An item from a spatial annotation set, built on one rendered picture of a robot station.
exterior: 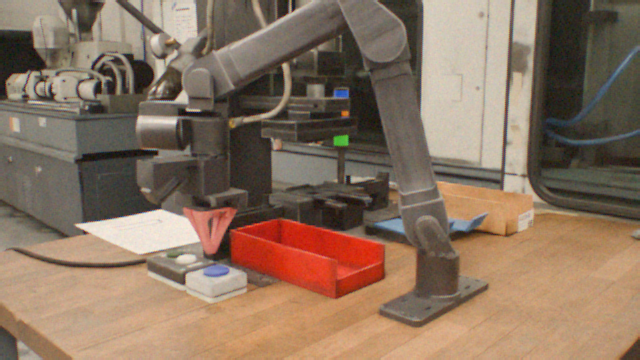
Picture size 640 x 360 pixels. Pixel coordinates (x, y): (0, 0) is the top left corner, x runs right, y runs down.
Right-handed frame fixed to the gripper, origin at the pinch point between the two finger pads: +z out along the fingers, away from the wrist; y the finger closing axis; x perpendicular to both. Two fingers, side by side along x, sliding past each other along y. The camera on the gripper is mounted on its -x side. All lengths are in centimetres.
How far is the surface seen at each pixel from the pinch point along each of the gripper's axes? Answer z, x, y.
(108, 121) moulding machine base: 9, 136, -307
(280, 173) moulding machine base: 13, 101, -95
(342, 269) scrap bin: 5.9, 20.2, 8.9
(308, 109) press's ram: -19.4, 32.0, -11.6
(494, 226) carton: 4, 59, 17
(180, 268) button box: 4.1, -2.1, -5.2
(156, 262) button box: 4.4, -2.8, -11.0
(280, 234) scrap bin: 3.9, 22.0, -8.4
